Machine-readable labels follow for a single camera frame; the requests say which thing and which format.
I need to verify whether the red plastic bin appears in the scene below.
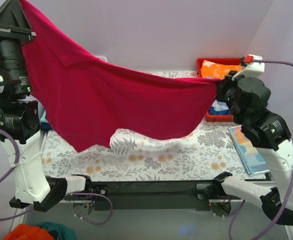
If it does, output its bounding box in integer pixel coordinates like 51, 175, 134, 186
196, 57, 244, 123

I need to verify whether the teal cloth bottom corner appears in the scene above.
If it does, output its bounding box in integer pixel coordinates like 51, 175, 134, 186
35, 221, 77, 240

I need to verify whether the light blue patterned shirt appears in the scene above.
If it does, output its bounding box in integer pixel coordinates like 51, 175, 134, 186
211, 100, 229, 111

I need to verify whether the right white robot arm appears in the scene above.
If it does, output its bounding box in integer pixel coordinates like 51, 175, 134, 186
212, 70, 293, 226

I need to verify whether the orange cloth bottom corner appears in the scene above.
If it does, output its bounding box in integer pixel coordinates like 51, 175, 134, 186
3, 223, 54, 240

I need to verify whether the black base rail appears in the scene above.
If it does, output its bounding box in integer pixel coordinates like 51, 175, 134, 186
63, 180, 244, 212

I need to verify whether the folded teal shirt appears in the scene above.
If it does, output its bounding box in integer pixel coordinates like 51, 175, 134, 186
40, 111, 49, 124

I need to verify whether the floral table mat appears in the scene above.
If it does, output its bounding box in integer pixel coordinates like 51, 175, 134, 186
40, 71, 267, 183

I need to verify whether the orange patterned shirt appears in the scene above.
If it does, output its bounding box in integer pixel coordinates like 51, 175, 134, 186
200, 60, 243, 79

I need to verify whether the folded dark blue shirt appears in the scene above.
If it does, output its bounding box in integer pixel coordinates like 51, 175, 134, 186
40, 122, 53, 131

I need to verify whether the magenta t shirt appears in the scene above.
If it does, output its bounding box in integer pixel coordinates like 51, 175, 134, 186
21, 0, 217, 152

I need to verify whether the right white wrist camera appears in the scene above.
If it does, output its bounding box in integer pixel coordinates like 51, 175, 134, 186
232, 54, 265, 81

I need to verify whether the folded colourful patterned shirt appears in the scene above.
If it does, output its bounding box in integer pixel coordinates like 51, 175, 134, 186
228, 125, 270, 175

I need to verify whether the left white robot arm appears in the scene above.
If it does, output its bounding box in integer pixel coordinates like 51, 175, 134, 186
0, 0, 93, 212

